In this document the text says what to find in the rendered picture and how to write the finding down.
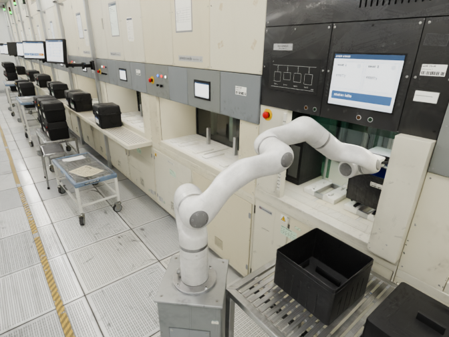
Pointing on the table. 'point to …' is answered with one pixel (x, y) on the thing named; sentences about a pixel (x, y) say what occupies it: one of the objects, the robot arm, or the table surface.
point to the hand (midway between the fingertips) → (381, 156)
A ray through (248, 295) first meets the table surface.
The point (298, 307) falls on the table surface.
